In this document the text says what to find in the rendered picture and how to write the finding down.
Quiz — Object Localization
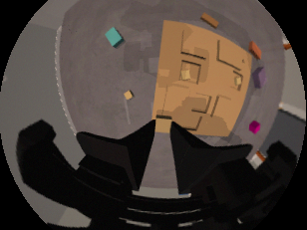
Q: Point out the magenta cube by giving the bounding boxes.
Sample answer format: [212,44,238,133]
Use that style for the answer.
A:
[250,119,259,134]

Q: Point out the small tan block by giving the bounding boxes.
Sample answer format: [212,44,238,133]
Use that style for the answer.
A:
[234,76,242,85]
[154,115,172,133]
[180,70,190,79]
[125,91,133,100]

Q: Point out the teal rectangular block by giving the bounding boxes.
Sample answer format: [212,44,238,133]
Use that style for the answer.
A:
[105,27,123,49]

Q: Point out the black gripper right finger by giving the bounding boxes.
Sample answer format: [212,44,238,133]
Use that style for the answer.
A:
[170,121,253,195]

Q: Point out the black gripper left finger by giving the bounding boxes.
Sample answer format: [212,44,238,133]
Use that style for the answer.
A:
[76,119,154,191]

